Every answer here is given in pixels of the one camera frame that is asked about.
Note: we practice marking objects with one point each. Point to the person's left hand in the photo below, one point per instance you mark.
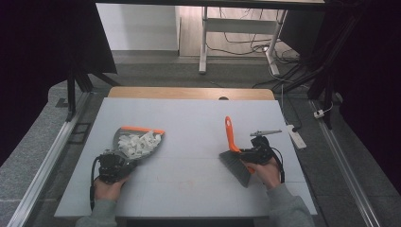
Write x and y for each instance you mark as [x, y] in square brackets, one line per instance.
[108, 190]

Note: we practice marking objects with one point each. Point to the orange brush with grey bristles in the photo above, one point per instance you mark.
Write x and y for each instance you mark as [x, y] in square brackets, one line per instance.
[235, 167]

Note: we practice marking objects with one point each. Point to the aluminium floor rail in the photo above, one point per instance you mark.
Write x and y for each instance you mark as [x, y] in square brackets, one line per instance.
[346, 170]
[47, 164]

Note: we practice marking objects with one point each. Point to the black frame bar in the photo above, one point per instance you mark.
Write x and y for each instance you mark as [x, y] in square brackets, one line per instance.
[205, 3]

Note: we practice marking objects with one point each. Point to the white power strip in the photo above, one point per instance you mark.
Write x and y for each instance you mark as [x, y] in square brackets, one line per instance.
[297, 137]

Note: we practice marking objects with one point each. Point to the grey dustpan with orange edge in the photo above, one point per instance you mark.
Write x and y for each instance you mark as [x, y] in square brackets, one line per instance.
[126, 138]

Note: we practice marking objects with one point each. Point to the wooden table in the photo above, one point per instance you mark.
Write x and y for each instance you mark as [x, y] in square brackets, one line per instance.
[189, 93]

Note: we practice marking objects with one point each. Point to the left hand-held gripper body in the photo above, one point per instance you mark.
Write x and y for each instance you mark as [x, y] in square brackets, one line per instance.
[110, 167]

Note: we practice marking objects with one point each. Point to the pile of white paper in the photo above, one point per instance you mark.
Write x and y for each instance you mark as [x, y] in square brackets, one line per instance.
[138, 145]

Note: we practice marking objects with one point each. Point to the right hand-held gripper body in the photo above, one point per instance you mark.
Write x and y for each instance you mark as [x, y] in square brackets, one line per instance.
[261, 149]

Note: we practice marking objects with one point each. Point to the black metal stand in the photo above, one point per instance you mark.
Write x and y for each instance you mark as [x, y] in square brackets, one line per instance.
[71, 94]
[327, 91]

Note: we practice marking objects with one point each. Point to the black curtain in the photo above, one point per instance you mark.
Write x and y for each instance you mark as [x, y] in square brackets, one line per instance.
[372, 63]
[31, 47]

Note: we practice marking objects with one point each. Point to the white desk frame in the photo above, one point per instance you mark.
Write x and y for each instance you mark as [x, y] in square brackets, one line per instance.
[239, 26]

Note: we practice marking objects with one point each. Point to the white table cover board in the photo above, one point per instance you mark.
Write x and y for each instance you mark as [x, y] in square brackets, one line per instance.
[195, 176]

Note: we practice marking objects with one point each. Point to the person's right hand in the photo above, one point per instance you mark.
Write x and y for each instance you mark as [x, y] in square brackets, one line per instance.
[268, 175]

